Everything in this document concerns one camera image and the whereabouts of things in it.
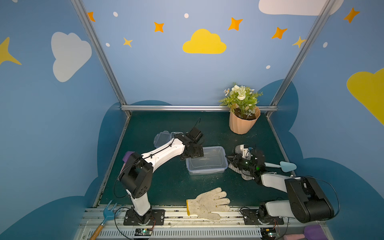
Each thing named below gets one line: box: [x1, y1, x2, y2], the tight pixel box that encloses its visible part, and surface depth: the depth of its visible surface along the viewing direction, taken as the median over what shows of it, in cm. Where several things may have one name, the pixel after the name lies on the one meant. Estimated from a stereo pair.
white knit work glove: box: [186, 187, 231, 221], surface depth 80 cm
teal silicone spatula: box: [264, 161, 297, 173], surface depth 94 cm
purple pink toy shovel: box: [283, 224, 329, 240], surface depth 71 cm
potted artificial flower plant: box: [219, 82, 263, 135], surface depth 97 cm
